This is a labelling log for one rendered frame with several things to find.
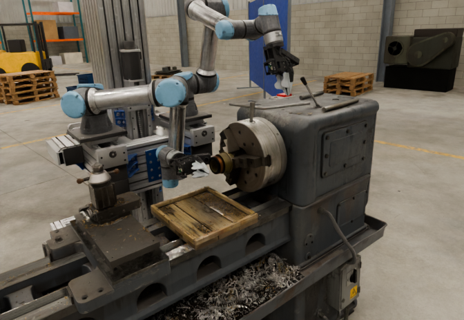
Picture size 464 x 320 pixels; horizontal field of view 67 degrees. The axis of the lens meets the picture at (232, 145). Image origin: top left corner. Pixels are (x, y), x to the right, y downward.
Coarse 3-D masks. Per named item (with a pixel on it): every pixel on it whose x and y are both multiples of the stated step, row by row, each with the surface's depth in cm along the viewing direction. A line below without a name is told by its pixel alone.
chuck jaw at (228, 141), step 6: (228, 126) 155; (222, 132) 153; (228, 132) 153; (222, 138) 154; (228, 138) 151; (234, 138) 153; (222, 144) 152; (228, 144) 150; (234, 144) 152; (222, 150) 148; (228, 150) 149; (234, 150) 150; (240, 150) 156
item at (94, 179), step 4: (104, 172) 123; (92, 176) 121; (96, 176) 120; (100, 176) 121; (104, 176) 122; (108, 176) 123; (88, 180) 121; (92, 180) 120; (96, 180) 120; (100, 180) 120; (104, 180) 121; (108, 180) 123; (92, 184) 120; (96, 184) 120
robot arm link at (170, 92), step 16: (160, 80) 148; (176, 80) 146; (64, 96) 147; (80, 96) 147; (96, 96) 149; (112, 96) 149; (128, 96) 148; (144, 96) 148; (160, 96) 145; (176, 96) 145; (64, 112) 150; (80, 112) 148; (96, 112) 153
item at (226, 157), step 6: (216, 156) 144; (222, 156) 144; (228, 156) 145; (210, 162) 146; (216, 162) 142; (222, 162) 143; (228, 162) 144; (210, 168) 147; (216, 168) 147; (222, 168) 143; (228, 168) 144
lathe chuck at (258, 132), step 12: (240, 120) 152; (240, 132) 149; (252, 132) 143; (264, 132) 145; (240, 144) 151; (252, 144) 145; (264, 144) 141; (276, 144) 145; (264, 156) 140; (276, 156) 144; (252, 168) 148; (264, 168) 142; (276, 168) 145; (240, 180) 157; (252, 180) 150; (264, 180) 144
